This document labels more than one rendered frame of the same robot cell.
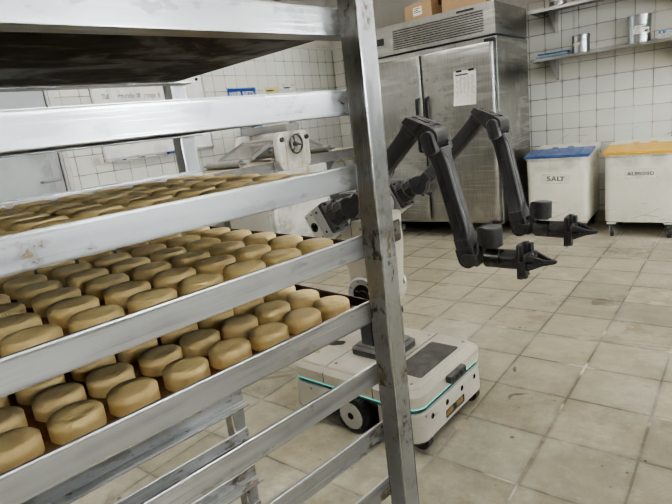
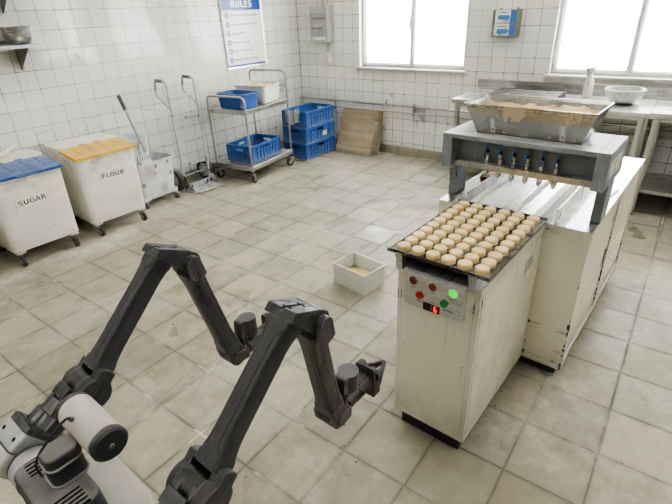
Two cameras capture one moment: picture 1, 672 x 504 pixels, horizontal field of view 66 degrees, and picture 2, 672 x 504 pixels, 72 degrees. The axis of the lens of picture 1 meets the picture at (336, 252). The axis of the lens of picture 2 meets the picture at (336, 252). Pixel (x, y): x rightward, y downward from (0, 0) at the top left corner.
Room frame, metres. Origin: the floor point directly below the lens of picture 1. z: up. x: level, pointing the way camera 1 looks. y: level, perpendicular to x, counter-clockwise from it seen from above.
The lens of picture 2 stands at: (1.53, 0.49, 1.72)
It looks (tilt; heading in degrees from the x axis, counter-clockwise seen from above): 28 degrees down; 268
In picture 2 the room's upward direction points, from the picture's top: 2 degrees counter-clockwise
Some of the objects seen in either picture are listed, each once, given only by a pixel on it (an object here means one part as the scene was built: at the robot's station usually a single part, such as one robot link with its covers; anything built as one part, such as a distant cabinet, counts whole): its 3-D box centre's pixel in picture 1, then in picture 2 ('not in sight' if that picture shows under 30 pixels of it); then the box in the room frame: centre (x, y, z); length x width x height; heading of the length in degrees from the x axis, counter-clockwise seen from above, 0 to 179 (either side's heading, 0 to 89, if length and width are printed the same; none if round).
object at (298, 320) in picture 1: (302, 320); not in sight; (0.64, 0.05, 0.96); 0.05 x 0.05 x 0.02
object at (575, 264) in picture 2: not in sight; (538, 244); (0.23, -1.94, 0.42); 1.28 x 0.72 x 0.84; 48
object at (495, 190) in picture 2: not in sight; (501, 185); (0.58, -1.77, 0.87); 2.01 x 0.03 x 0.07; 48
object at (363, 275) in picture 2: not in sight; (358, 273); (1.28, -2.31, 0.08); 0.30 x 0.22 x 0.16; 132
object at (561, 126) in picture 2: not in sight; (534, 118); (0.55, -1.59, 1.25); 0.56 x 0.29 x 0.14; 138
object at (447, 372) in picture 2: not in sight; (468, 319); (0.88, -1.21, 0.45); 0.70 x 0.34 x 0.90; 48
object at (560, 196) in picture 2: not in sight; (560, 196); (0.36, -1.58, 0.87); 2.01 x 0.03 x 0.07; 48
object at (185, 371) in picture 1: (186, 373); not in sight; (0.53, 0.18, 0.96); 0.05 x 0.05 x 0.02
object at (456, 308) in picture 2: not in sight; (434, 294); (1.13, -0.94, 0.77); 0.24 x 0.04 x 0.14; 138
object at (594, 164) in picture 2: not in sight; (526, 170); (0.55, -1.59, 1.01); 0.72 x 0.33 x 0.34; 138
